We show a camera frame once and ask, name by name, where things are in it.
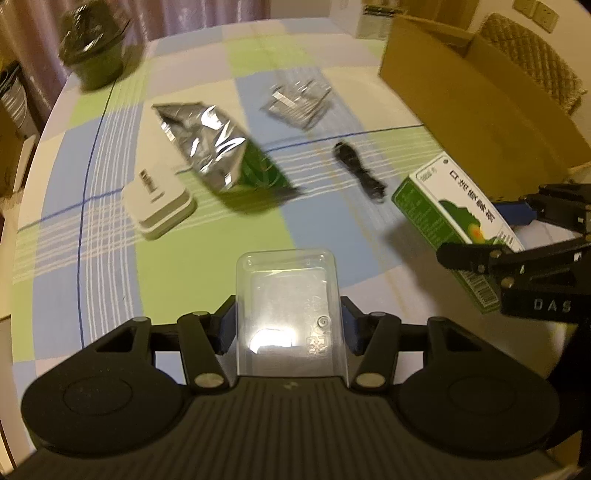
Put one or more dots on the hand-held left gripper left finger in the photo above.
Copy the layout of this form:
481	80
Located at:
227	327

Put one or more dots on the wall socket plate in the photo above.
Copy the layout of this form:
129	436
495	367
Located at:
545	16
524	5

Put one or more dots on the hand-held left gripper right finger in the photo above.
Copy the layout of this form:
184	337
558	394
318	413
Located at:
349	330

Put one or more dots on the cardboard box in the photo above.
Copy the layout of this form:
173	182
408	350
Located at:
461	106

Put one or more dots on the green and white box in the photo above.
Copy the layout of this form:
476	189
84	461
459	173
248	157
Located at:
443	203

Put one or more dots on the white plug adapter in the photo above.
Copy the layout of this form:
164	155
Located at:
159	203

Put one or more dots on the quilted chair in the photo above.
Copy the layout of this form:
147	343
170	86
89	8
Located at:
531	55

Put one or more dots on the dark pot with clear dome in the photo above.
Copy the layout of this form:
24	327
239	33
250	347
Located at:
97	50

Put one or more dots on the silver foil tea bag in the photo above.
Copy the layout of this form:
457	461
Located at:
203	138

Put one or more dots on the clear plastic container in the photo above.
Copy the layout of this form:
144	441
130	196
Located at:
286	295

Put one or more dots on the clear plastic wrapper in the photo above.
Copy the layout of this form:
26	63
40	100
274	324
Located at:
295	104

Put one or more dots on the checked tablecloth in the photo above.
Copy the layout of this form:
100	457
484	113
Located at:
184	277

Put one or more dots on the white product box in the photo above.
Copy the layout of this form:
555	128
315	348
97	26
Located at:
346	18

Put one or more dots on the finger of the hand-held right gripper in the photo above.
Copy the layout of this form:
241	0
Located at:
512	212
466	256

